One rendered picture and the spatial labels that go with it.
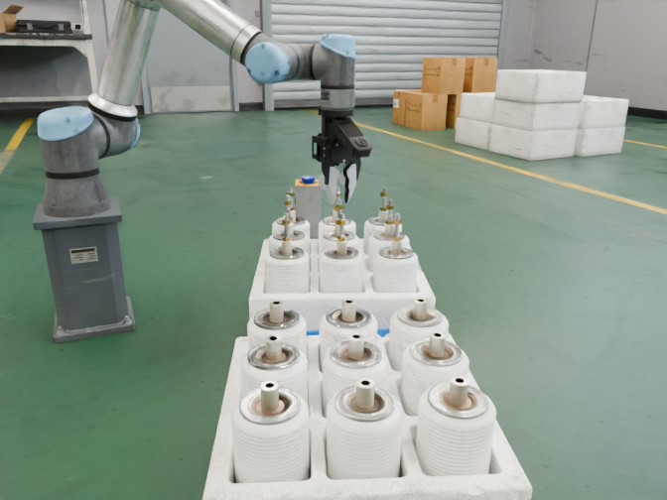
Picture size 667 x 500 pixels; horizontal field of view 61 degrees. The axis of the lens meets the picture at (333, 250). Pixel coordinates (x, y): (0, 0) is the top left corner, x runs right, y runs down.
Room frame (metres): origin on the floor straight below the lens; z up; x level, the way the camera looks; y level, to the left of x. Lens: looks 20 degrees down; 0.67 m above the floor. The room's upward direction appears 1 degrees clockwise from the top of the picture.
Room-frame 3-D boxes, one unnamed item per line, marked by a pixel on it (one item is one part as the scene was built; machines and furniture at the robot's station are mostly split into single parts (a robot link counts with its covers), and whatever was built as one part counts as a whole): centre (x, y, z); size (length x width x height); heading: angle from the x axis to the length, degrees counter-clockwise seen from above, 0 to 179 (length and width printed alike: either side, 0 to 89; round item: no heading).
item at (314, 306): (1.26, -0.01, 0.09); 0.39 x 0.39 x 0.18; 2
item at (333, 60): (1.27, 0.00, 0.64); 0.09 x 0.08 x 0.11; 75
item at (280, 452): (0.59, 0.08, 0.16); 0.10 x 0.10 x 0.18
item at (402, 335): (0.84, -0.14, 0.16); 0.10 x 0.10 x 0.18
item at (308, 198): (1.55, 0.07, 0.16); 0.07 x 0.07 x 0.31; 2
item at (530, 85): (3.84, -1.34, 0.45); 0.39 x 0.39 x 0.18; 24
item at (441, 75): (5.17, -0.94, 0.45); 0.30 x 0.24 x 0.30; 25
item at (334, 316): (0.83, -0.03, 0.25); 0.08 x 0.08 x 0.01
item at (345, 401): (0.60, -0.04, 0.25); 0.08 x 0.08 x 0.01
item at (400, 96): (5.43, -0.73, 0.15); 0.30 x 0.24 x 0.30; 112
